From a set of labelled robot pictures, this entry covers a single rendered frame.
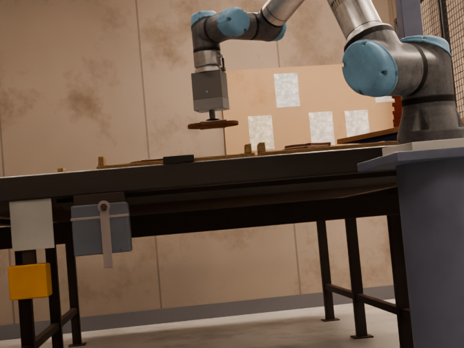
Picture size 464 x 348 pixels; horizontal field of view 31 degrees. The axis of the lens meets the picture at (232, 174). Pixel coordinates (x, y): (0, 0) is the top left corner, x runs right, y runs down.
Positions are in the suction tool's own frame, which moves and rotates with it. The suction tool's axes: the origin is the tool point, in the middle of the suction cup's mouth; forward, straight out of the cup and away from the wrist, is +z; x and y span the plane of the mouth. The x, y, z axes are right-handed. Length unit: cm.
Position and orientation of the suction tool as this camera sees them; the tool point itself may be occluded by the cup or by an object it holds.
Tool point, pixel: (213, 127)
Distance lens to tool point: 227.5
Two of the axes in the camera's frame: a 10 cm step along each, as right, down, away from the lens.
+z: 0.8, 9.9, -0.6
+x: -2.7, -0.4, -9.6
